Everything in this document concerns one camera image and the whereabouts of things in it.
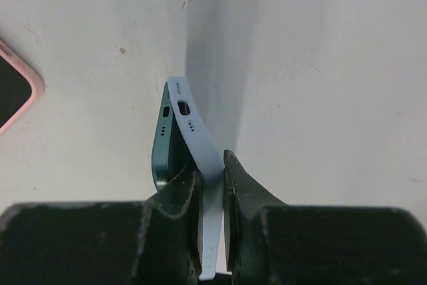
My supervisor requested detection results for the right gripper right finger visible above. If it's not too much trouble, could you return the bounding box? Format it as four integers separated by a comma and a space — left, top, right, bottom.
224, 151, 426, 284

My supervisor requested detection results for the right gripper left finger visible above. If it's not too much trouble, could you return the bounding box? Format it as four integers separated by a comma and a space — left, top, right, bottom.
1, 164, 201, 284

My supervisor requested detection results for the green phone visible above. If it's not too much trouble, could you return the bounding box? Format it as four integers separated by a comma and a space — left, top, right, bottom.
151, 83, 191, 192

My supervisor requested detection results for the light blue phone case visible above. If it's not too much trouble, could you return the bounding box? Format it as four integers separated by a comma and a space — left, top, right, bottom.
167, 77, 225, 281

